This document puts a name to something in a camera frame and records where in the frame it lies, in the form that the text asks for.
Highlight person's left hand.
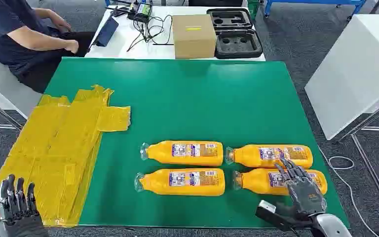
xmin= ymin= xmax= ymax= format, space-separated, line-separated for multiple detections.
xmin=49 ymin=14 xmax=73 ymax=33

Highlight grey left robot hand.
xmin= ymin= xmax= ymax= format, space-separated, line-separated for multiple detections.
xmin=0 ymin=174 xmax=49 ymax=237

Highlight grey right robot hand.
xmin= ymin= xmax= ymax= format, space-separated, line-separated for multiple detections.
xmin=274 ymin=158 xmax=328 ymax=226

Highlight person's right hand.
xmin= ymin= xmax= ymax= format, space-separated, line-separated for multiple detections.
xmin=64 ymin=39 xmax=80 ymax=54

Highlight orange drink bottle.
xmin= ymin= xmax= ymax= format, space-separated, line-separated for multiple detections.
xmin=225 ymin=144 xmax=314 ymax=169
xmin=134 ymin=168 xmax=226 ymax=197
xmin=232 ymin=168 xmax=328 ymax=196
xmin=140 ymin=140 xmax=224 ymax=167

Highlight dark tablet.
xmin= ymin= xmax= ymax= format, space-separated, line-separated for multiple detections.
xmin=94 ymin=16 xmax=120 ymax=47

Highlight white table with devices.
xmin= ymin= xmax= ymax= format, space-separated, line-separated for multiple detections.
xmin=84 ymin=5 xmax=266 ymax=62

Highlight black controller device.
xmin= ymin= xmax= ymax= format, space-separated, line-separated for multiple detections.
xmin=106 ymin=4 xmax=135 ymax=18

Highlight person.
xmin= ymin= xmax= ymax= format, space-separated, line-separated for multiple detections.
xmin=0 ymin=0 xmax=95 ymax=94

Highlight black charger with screen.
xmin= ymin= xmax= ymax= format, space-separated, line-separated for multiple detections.
xmin=134 ymin=2 xmax=153 ymax=23

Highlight yellow plastic sheet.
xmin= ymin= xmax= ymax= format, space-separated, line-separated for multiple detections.
xmin=0 ymin=84 xmax=132 ymax=227

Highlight white table beside person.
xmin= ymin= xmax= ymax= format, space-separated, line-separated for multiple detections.
xmin=0 ymin=40 xmax=43 ymax=130

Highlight brown cardboard box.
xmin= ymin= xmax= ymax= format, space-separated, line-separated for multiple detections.
xmin=172 ymin=14 xmax=217 ymax=60

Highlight green table mat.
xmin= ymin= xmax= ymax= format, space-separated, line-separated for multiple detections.
xmin=44 ymin=57 xmax=350 ymax=229

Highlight large white side table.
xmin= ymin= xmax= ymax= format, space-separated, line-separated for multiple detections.
xmin=304 ymin=13 xmax=379 ymax=143

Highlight black box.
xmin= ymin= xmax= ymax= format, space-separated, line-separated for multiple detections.
xmin=188 ymin=0 xmax=242 ymax=8

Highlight black foam-lined case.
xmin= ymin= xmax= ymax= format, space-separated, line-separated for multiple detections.
xmin=206 ymin=8 xmax=264 ymax=60

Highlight green crate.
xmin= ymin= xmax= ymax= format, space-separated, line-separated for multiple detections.
xmin=246 ymin=0 xmax=263 ymax=20

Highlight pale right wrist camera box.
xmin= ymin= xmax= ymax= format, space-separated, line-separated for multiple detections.
xmin=255 ymin=200 xmax=295 ymax=231

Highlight white cable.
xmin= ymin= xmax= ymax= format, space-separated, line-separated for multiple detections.
xmin=318 ymin=147 xmax=379 ymax=237

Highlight black cables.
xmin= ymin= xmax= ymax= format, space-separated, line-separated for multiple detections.
xmin=126 ymin=14 xmax=174 ymax=52

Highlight blue metal frame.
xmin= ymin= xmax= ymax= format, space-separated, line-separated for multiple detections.
xmin=264 ymin=0 xmax=367 ymax=19

